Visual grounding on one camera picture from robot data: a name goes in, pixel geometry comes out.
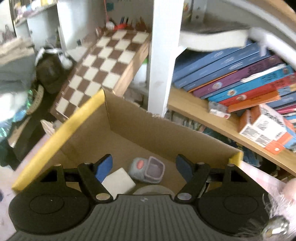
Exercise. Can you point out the grey lilac toy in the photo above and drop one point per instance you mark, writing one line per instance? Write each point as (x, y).
(143, 170)

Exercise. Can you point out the wooden shelf board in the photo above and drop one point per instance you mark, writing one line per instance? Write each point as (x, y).
(208, 115)

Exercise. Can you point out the small white red packet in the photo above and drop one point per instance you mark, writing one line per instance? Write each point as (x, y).
(218, 110)

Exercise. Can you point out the white shelf post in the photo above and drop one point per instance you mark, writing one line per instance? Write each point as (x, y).
(164, 58)

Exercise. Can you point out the brown white chessboard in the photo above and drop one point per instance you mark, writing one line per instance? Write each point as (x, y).
(99, 67)

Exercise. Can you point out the iridescent bag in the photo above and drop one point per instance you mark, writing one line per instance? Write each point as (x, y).
(13, 121)

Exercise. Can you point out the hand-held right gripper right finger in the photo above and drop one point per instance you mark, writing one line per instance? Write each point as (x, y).
(183, 166)

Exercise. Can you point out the row of colourful books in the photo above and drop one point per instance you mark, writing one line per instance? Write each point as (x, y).
(231, 76)

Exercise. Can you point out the grey cloth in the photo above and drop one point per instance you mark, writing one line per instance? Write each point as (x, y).
(13, 67)

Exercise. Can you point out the pink plush toy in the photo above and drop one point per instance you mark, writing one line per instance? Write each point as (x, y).
(289, 192)

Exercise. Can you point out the white shelf bracket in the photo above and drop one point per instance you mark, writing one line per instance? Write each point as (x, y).
(272, 39)

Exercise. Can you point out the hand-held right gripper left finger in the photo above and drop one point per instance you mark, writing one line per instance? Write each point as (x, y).
(104, 166)

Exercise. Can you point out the orange white carton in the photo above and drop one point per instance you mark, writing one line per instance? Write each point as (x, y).
(259, 136)
(275, 120)

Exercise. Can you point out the white charger adapter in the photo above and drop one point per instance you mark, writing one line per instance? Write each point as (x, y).
(118, 183)

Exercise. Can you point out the clear tape roll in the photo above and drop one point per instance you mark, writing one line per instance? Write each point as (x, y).
(152, 188)

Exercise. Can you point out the black cap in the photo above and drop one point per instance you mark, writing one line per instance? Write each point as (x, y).
(49, 74)

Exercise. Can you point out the yellow cardboard box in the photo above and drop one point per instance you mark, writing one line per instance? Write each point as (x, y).
(150, 136)

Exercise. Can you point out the thick white-edged book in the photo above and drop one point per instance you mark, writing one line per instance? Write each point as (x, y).
(215, 40)

